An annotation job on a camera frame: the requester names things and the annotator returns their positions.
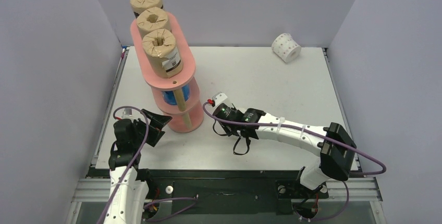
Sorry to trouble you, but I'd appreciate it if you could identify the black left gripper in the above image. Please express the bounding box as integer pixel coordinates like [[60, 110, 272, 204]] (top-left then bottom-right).
[[132, 110, 171, 147]]

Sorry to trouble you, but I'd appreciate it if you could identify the white dotted roll top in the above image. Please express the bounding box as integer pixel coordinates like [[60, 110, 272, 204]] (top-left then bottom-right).
[[271, 33, 302, 63]]

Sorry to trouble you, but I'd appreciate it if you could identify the brown roll front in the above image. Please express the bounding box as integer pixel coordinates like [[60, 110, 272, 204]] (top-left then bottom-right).
[[136, 7, 171, 38]]

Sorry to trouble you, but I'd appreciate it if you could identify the brown paper roll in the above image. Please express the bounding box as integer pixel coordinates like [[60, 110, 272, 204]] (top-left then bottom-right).
[[130, 0, 164, 18]]

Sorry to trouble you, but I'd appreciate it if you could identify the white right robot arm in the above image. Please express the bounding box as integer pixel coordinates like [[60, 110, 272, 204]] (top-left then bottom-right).
[[208, 100, 356, 196]]

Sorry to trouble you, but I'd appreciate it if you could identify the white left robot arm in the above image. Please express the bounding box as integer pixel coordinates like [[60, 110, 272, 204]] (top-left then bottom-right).
[[97, 109, 172, 223]]

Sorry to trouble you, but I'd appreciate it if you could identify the pink three-tier shelf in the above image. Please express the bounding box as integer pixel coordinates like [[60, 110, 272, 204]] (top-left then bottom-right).
[[130, 13, 204, 133]]

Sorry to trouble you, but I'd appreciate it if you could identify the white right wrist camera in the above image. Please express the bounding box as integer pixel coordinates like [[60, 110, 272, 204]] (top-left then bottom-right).
[[212, 92, 232, 107]]

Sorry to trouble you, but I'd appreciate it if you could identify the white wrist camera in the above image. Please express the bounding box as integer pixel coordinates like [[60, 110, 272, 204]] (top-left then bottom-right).
[[122, 108, 133, 119], [212, 92, 232, 107]]

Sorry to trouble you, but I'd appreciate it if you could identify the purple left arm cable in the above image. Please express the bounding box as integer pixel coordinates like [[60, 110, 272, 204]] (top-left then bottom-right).
[[96, 105, 198, 224]]

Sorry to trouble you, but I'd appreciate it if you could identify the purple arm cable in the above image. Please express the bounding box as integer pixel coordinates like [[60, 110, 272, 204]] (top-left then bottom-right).
[[202, 101, 387, 222], [96, 105, 198, 224]]

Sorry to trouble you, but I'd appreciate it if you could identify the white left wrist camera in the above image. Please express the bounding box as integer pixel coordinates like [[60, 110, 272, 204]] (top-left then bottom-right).
[[122, 108, 133, 119]]

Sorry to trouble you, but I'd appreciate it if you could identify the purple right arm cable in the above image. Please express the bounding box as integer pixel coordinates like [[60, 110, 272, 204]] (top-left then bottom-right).
[[202, 101, 387, 222]]

